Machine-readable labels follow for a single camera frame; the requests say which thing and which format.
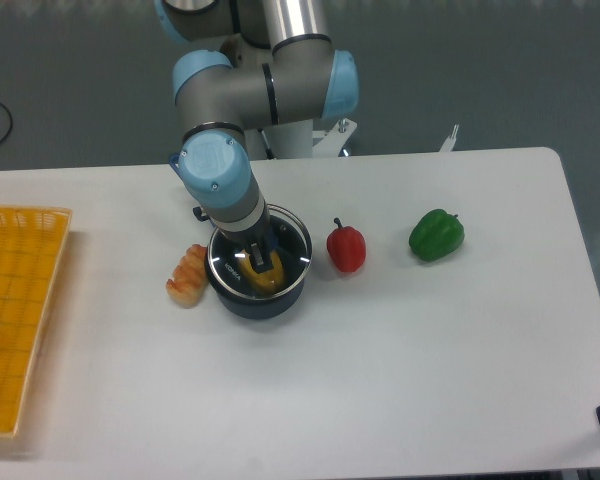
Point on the red toy bell pepper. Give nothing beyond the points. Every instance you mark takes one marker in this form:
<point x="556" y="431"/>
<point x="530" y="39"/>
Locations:
<point x="346" y="247"/>

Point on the green toy bell pepper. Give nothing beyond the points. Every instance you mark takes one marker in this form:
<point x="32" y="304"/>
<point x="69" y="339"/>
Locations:
<point x="436" y="235"/>

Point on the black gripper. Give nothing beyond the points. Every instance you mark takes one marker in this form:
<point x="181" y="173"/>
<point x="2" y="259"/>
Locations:
<point x="258" y="239"/>

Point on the yellow woven basket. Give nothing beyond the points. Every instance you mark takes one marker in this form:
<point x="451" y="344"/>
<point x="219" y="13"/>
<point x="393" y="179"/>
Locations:
<point x="32" y="243"/>

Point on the glass pot lid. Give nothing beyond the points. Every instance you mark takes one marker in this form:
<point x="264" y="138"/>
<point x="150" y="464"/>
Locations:
<point x="292" y="242"/>

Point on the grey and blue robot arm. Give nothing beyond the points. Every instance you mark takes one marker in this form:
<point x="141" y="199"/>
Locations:
<point x="219" y="96"/>

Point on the yellow toy bell pepper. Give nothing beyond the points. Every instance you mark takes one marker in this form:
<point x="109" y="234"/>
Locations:
<point x="267" y="283"/>

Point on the dark pot with blue handle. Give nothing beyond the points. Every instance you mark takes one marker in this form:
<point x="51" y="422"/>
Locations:
<point x="222" y="179"/>

